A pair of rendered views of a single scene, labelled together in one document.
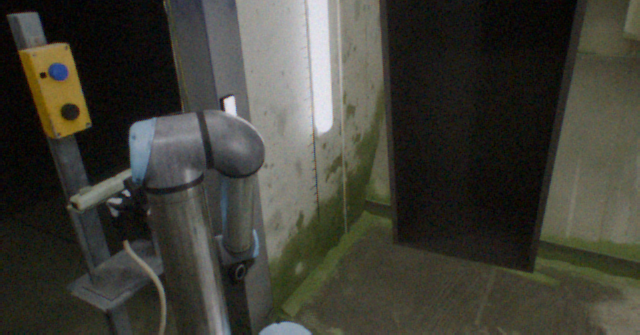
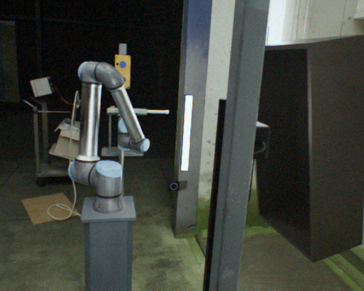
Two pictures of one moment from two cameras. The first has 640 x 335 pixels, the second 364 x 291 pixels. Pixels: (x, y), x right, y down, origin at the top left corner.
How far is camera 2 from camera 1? 1.49 m
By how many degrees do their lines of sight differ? 44
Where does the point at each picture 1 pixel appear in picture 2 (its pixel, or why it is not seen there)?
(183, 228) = (84, 97)
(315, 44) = not seen: hidden behind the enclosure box
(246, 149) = (107, 76)
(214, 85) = (184, 87)
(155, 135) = (85, 64)
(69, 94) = (124, 73)
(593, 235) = not seen: outside the picture
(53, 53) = (123, 57)
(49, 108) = not seen: hidden behind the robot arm
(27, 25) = (121, 47)
